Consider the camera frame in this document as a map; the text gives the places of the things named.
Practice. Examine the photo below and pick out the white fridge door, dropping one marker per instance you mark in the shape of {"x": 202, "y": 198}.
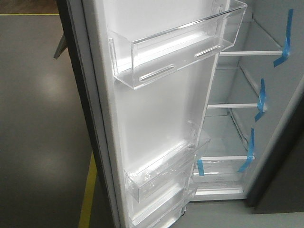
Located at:
{"x": 128, "y": 128}

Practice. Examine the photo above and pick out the clear upper door bin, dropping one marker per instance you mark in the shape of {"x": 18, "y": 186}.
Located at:
{"x": 150, "y": 39}

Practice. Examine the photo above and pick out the clear door bin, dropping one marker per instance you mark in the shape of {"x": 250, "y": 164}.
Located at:
{"x": 155, "y": 175}
{"x": 150, "y": 39}
{"x": 163, "y": 206}

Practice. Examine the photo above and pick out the clear middle door bin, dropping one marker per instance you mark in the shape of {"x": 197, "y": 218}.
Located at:
{"x": 155, "y": 175}

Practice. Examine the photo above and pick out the blue tape drawer left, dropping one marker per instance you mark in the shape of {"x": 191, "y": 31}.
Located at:
{"x": 200, "y": 167}

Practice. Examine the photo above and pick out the clear crisper drawer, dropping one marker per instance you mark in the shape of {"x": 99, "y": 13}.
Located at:
{"x": 220, "y": 174}

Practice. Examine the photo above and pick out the clear lower door bin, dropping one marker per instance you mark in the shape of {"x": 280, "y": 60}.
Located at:
{"x": 163, "y": 206}

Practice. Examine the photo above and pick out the blue tape lower right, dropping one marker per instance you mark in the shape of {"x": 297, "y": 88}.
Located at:
{"x": 250, "y": 152}

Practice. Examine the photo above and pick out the blue tape middle shelf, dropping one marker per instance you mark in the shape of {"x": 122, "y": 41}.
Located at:
{"x": 261, "y": 101}

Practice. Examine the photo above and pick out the blue tape shelf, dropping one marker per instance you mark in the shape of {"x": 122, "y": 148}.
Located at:
{"x": 286, "y": 49}
{"x": 261, "y": 101}

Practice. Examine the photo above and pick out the sign stand with round base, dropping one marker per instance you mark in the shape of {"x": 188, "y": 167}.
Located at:
{"x": 62, "y": 46}

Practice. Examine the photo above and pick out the blue tape upper shelf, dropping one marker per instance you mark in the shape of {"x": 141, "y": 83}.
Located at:
{"x": 286, "y": 49}

